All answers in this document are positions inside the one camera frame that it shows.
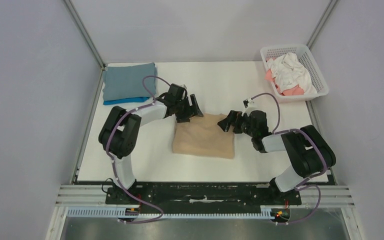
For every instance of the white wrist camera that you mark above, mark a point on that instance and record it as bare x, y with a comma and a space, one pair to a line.
182, 86
250, 106

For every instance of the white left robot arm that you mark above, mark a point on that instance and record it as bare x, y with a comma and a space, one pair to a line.
120, 132

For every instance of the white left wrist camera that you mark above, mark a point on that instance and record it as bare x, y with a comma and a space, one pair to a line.
182, 86

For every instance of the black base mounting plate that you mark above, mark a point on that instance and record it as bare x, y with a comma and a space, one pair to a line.
199, 197

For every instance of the pink t shirt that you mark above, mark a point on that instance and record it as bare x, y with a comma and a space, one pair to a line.
284, 72

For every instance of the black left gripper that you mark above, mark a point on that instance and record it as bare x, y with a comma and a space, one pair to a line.
184, 118

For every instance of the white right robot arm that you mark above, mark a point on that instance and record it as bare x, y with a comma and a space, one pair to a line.
309, 154

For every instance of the beige t shirt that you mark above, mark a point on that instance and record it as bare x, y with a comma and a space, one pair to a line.
202, 137

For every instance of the white plastic laundry basket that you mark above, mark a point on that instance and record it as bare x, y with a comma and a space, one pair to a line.
306, 58

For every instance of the white t shirt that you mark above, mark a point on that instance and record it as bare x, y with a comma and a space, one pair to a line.
305, 82

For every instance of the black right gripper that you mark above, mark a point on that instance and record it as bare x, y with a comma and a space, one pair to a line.
235, 121

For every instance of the folded bright blue t shirt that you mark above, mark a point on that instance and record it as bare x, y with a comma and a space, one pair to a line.
125, 101

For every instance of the white slotted cable duct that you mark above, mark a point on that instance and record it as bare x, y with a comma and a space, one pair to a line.
128, 213

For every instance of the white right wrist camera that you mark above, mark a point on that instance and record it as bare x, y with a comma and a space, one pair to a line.
250, 106

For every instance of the folded grey-blue t shirt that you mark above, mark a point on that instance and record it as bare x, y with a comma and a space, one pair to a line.
126, 82

